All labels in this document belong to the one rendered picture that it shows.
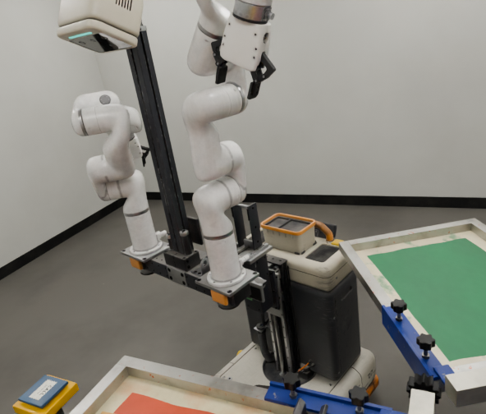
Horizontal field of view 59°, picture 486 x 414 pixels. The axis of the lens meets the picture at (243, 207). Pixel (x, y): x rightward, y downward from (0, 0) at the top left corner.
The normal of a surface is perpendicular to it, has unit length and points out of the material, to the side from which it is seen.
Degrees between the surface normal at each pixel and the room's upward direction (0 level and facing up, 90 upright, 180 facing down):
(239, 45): 93
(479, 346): 0
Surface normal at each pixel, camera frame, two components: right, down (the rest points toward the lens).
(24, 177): 0.90, 0.03
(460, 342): -0.15, -0.92
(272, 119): -0.41, 0.40
